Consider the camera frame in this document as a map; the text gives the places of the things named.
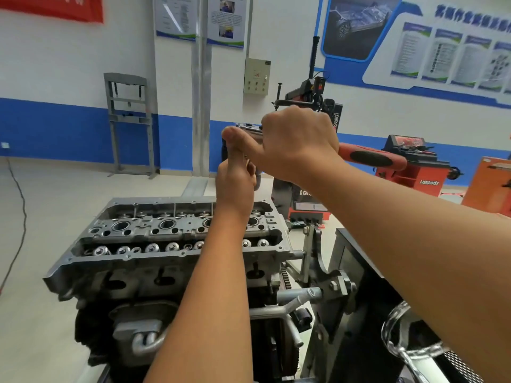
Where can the red wheel balancer machine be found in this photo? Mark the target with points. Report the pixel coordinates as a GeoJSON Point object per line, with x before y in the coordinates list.
{"type": "Point", "coordinates": [423, 177]}

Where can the chrome handwheel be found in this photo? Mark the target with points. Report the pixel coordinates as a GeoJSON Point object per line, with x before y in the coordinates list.
{"type": "Point", "coordinates": [393, 327]}

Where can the orange workshop machine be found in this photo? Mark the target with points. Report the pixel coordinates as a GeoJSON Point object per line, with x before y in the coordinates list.
{"type": "Point", "coordinates": [485, 187]}

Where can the grey car engine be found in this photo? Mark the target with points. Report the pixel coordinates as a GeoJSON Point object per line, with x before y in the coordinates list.
{"type": "Point", "coordinates": [159, 251]}

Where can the beige electrical control box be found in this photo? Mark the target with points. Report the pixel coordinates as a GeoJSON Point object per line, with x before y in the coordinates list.
{"type": "Point", "coordinates": [256, 76]}

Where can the metal socket extension bar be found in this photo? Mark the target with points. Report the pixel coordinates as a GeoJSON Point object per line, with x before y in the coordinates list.
{"type": "Point", "coordinates": [258, 182]}

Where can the person's left forearm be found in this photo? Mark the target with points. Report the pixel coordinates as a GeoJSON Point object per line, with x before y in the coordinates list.
{"type": "Point", "coordinates": [215, 299]}

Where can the person's left hand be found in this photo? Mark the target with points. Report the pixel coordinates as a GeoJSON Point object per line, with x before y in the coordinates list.
{"type": "Point", "coordinates": [233, 187]}

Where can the red banner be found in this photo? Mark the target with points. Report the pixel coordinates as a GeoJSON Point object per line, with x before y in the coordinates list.
{"type": "Point", "coordinates": [60, 5]}

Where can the black metal engine stand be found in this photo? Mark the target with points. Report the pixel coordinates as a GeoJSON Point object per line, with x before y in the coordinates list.
{"type": "Point", "coordinates": [351, 335]}

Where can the white wall poster with photos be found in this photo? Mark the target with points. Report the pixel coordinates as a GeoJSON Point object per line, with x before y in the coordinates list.
{"type": "Point", "coordinates": [226, 19]}

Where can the blue white wall display board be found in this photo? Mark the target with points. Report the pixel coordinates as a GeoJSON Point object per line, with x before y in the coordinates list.
{"type": "Point", "coordinates": [423, 39]}

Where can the grey metal column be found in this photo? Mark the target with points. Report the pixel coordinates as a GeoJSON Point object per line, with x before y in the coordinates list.
{"type": "Point", "coordinates": [201, 115]}

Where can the person's right thumb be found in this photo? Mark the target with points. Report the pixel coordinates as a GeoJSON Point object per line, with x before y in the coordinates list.
{"type": "Point", "coordinates": [241, 141]}

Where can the black red tire changer machine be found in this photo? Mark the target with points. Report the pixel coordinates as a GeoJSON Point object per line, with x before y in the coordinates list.
{"type": "Point", "coordinates": [309, 89]}

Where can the grey hydraulic press frame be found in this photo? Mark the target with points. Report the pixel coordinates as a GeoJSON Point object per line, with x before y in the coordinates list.
{"type": "Point", "coordinates": [129, 117]}

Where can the person's left fingers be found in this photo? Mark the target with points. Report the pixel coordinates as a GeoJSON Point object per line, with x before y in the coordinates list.
{"type": "Point", "coordinates": [236, 157]}

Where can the person's right forearm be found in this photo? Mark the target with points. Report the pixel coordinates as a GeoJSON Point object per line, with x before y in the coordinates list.
{"type": "Point", "coordinates": [419, 243]}

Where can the person's right hand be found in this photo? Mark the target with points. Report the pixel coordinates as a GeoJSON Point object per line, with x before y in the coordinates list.
{"type": "Point", "coordinates": [299, 143]}

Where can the white wall poster green edge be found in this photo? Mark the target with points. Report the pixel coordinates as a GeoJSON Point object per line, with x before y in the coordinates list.
{"type": "Point", "coordinates": [175, 15]}

